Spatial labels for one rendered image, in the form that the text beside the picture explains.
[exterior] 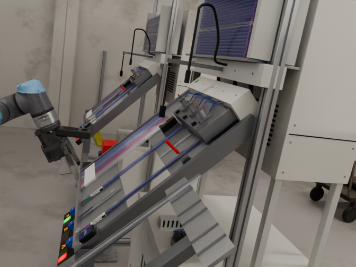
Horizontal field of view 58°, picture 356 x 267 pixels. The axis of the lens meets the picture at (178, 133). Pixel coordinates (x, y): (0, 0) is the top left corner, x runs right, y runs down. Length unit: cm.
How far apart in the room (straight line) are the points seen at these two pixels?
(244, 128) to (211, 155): 14
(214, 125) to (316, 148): 39
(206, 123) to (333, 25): 51
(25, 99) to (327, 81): 98
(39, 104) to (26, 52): 411
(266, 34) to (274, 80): 14
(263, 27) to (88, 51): 435
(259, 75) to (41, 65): 444
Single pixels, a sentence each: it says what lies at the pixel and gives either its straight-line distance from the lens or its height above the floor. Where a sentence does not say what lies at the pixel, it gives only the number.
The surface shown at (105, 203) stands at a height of 80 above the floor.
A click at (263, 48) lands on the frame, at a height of 142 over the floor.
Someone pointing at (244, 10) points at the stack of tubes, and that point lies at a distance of 115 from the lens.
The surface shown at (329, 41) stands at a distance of 119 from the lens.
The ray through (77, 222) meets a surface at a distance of 124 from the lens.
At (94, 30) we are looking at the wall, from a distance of 523.
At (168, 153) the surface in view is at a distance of 121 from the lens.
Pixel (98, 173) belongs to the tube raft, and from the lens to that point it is 151.
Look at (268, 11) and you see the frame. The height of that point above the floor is 153.
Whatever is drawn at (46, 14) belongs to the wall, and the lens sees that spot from 521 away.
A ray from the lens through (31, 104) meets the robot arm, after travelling 112.
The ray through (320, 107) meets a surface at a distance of 120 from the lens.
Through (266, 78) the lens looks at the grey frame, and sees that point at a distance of 102.
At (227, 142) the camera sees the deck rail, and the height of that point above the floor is 112.
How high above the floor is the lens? 134
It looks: 12 degrees down
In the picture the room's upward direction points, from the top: 10 degrees clockwise
